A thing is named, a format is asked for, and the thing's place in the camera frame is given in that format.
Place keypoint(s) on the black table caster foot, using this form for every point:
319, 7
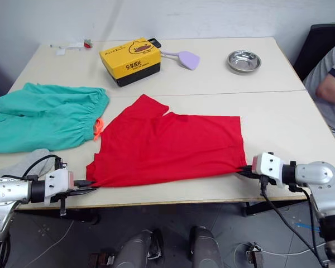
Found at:
83, 215
265, 208

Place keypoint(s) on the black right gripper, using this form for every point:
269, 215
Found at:
263, 178

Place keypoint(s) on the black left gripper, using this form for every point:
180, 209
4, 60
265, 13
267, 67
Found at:
78, 184

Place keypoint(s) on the dark rounded robot leg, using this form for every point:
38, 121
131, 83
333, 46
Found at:
205, 248
136, 248

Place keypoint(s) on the black chair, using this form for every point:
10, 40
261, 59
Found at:
315, 44

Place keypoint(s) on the small red strawberry toy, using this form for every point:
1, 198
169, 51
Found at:
88, 43

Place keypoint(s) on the metal bracket on floor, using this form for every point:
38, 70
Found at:
254, 255

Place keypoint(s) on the yellow duck print box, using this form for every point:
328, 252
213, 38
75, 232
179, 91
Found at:
131, 60

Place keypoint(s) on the small black device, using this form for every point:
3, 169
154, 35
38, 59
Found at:
155, 42

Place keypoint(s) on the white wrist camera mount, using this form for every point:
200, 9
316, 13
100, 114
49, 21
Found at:
269, 167
57, 181

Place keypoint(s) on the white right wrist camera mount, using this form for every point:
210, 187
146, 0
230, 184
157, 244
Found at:
269, 167

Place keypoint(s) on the person in grey shirt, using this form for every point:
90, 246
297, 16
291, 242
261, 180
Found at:
326, 83

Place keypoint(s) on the red t-shirt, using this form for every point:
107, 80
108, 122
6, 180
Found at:
170, 145

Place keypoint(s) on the white paper piece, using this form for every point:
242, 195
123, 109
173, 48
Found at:
74, 46

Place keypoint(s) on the grey sock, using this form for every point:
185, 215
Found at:
37, 159

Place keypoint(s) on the purple silicone spatula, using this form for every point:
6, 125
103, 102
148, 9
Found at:
188, 60

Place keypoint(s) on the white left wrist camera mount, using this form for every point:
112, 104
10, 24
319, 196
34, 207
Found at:
57, 181

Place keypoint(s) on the stainless steel bowl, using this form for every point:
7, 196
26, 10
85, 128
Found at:
243, 62

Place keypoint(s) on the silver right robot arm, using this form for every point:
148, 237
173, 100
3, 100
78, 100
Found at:
321, 178

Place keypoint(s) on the small white paper scrap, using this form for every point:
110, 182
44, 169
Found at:
60, 52

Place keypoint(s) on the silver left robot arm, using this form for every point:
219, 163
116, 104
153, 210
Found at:
5, 192

